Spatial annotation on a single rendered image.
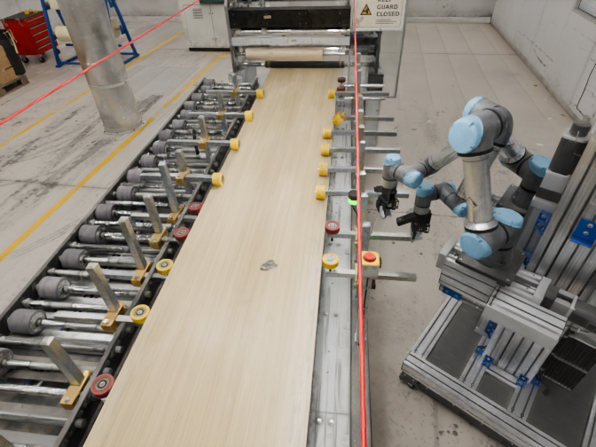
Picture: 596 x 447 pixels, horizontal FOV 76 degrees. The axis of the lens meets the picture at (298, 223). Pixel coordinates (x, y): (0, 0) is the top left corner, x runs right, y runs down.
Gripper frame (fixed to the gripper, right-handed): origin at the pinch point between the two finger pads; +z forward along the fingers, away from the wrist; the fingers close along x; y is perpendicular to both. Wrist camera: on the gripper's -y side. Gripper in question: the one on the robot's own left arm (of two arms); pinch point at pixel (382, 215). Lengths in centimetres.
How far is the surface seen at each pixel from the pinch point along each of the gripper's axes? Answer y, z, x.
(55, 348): 44, -7, -142
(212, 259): -2, 9, -87
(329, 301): 16, 37, -33
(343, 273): 17.3, 16.7, -26.4
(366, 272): 50, -18, -30
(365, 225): 24.1, -17.4, -20.3
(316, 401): 64, 38, -54
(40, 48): -753, 61, -378
